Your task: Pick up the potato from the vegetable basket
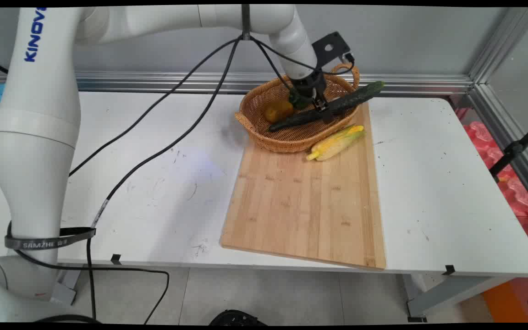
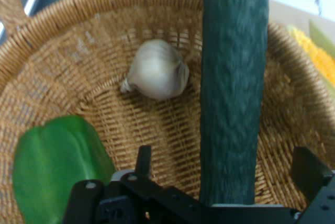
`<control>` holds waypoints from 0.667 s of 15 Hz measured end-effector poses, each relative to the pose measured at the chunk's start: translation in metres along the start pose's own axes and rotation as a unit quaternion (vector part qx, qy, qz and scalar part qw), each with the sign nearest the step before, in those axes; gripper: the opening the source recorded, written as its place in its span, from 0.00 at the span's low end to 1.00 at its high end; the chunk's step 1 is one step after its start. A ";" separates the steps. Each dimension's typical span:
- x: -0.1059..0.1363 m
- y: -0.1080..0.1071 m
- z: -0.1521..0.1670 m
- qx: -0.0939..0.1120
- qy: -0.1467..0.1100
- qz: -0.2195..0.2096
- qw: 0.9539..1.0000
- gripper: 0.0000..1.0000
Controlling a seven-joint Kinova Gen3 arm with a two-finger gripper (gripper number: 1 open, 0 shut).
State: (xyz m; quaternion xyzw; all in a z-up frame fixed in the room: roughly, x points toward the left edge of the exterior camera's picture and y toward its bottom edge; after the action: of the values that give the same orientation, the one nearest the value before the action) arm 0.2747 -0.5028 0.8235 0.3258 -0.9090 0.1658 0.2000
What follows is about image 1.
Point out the orange floor object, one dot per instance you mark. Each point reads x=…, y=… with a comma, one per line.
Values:
x=504, y=305

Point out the woven wicker basket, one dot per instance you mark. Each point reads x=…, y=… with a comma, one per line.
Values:
x=291, y=140

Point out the round black object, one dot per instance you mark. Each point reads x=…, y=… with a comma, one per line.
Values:
x=236, y=317

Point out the black table edge clip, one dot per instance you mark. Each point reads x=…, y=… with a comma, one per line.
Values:
x=448, y=270
x=116, y=259

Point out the long aluminium frame rail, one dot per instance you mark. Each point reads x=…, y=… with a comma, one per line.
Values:
x=383, y=85

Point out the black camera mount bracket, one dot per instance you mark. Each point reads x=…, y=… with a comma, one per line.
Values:
x=330, y=46

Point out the dark green cucumber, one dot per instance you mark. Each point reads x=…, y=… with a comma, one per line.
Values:
x=355, y=97

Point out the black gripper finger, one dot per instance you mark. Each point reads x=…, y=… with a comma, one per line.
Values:
x=317, y=101
x=325, y=105

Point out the bamboo cutting board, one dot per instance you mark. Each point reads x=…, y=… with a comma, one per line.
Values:
x=300, y=206

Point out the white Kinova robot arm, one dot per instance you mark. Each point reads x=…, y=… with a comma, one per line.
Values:
x=30, y=160

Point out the short aluminium frame rail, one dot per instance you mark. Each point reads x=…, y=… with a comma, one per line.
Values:
x=497, y=123

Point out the red bubble wrap sheet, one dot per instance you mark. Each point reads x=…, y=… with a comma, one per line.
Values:
x=518, y=192

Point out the grey metal table leg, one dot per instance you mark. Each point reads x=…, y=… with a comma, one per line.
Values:
x=447, y=291

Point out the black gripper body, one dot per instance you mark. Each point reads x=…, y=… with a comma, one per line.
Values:
x=307, y=85

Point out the black tripod stand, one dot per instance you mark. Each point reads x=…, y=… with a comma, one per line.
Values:
x=514, y=149

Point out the upright aluminium frame post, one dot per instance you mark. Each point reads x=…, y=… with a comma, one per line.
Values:
x=502, y=43

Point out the corn cob with husk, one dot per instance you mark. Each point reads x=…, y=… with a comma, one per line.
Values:
x=335, y=144

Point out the yellow bell pepper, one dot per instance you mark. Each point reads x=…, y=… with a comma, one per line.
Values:
x=277, y=112

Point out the grey robot base bracket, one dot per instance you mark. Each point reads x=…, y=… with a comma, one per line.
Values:
x=64, y=291

